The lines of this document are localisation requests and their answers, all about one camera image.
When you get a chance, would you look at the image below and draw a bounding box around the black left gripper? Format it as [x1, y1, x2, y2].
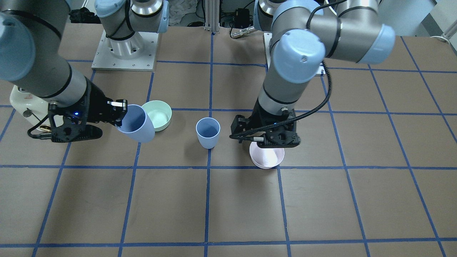
[230, 101, 301, 148]

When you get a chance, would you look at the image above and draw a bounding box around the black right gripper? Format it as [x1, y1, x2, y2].
[48, 80, 128, 143]

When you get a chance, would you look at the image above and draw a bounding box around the blue cup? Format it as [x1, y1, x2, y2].
[116, 104, 155, 143]
[196, 117, 221, 149]

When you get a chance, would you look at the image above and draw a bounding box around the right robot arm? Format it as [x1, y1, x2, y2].
[1, 0, 169, 143]

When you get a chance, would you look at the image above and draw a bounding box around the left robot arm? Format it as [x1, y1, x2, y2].
[230, 0, 396, 148]

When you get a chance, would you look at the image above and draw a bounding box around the pink bowl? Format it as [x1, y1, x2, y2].
[249, 142, 285, 169]

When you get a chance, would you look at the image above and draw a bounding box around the green bowl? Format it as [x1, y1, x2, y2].
[141, 100, 172, 132]

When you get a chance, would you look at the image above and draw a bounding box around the cream white toaster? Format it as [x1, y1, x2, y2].
[10, 85, 48, 126]

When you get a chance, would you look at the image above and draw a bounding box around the aluminium frame post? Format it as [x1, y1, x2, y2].
[203, 0, 221, 35]

